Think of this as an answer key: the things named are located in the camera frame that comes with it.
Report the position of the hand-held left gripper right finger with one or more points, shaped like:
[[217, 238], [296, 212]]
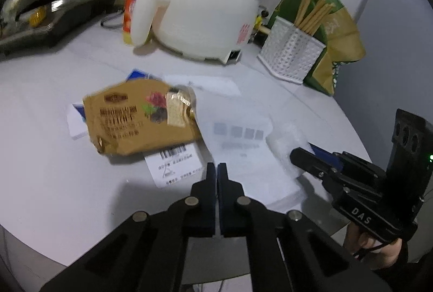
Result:
[[221, 190]]

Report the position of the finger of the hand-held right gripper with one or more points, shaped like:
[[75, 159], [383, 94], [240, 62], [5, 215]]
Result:
[[330, 159], [311, 163]]

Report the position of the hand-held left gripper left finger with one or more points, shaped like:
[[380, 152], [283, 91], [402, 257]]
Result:
[[212, 187]]

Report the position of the white foam wrap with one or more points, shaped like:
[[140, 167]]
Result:
[[284, 143]]

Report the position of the person's right forearm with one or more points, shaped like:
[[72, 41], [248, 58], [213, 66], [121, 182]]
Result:
[[412, 265]]

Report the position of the person's right hand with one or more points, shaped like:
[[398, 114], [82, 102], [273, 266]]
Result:
[[389, 253]]

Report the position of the translucent plastic mailer bag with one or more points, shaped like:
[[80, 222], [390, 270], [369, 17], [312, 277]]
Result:
[[243, 160]]

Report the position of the barcode receipt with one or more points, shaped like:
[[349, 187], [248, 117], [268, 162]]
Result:
[[169, 170]]

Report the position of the clear cracker wrapper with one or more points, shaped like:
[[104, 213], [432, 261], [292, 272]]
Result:
[[176, 109]]

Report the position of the brown paper snack bag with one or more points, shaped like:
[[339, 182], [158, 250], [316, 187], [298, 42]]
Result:
[[135, 123]]

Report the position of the white paper sheet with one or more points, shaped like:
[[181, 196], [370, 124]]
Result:
[[209, 84]]

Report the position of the white perforated basket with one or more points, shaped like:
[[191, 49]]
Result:
[[291, 48]]

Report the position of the green printed bag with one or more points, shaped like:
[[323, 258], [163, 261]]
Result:
[[341, 38]]

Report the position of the bundle of wooden chopsticks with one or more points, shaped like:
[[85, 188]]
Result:
[[316, 16]]

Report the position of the blue white packet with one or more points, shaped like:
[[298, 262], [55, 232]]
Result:
[[77, 123]]

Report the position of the white electric cooking pot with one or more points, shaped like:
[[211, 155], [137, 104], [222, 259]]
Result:
[[206, 21]]

